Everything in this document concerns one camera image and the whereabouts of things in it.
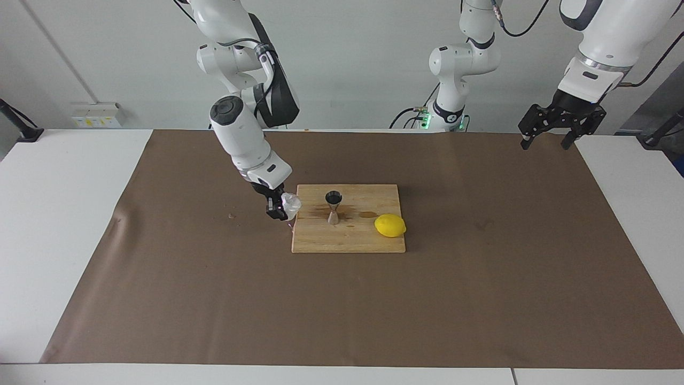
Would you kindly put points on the white wall socket box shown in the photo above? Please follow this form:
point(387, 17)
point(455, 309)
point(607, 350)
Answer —
point(96, 117)

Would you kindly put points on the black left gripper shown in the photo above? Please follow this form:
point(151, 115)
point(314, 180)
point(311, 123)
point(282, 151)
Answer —
point(570, 107)

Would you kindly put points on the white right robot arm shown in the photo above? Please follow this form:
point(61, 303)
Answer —
point(240, 133)

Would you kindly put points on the wooden cutting board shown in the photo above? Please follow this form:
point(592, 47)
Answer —
point(331, 240)

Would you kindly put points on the black camera stand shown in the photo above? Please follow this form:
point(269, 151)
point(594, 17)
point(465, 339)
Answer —
point(29, 133)
point(654, 140)

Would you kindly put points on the clear textured glass cup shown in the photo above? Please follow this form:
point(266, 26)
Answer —
point(293, 203)

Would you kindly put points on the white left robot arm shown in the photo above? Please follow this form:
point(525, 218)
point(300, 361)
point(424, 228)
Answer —
point(614, 32)

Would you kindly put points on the yellow lemon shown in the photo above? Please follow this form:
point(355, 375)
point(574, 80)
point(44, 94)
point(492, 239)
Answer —
point(390, 225)

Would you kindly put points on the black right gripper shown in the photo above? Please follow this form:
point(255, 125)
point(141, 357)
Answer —
point(271, 191)

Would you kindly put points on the brown table mat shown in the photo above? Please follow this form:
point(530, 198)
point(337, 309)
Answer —
point(214, 299)

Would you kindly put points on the steel double jigger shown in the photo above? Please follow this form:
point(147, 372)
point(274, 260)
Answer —
point(333, 218)

